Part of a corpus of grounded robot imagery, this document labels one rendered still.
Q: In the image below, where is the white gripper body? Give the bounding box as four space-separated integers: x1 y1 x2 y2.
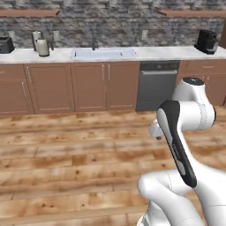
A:
148 118 165 141

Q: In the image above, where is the grey dishwasher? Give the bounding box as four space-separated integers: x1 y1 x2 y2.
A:
135 60 181 112

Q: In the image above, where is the short brown cupboard run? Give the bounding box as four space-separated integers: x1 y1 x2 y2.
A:
176 59 226 108

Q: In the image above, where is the white sink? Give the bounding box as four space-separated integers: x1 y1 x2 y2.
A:
70 47 139 60

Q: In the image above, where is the black coffee machine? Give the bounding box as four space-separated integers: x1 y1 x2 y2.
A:
193 28 220 56

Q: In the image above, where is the dark tap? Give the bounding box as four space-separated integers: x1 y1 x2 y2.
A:
90 30 97 51

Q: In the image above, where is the long brown cupboard run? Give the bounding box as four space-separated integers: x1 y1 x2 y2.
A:
0 61 141 117

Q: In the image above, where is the tall brown cabinet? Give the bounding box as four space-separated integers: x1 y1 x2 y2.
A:
219 26 226 49

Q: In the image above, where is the paper towel roll on holder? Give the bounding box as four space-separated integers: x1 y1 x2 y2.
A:
31 29 44 52

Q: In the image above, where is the black toaster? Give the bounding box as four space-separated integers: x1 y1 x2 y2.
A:
0 36 15 55

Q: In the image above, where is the grey dishwasher handle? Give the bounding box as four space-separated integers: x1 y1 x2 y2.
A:
139 69 179 76

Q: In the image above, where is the brown wooden wall shelf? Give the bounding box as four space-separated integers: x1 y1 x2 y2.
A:
0 9 61 18
156 9 226 19

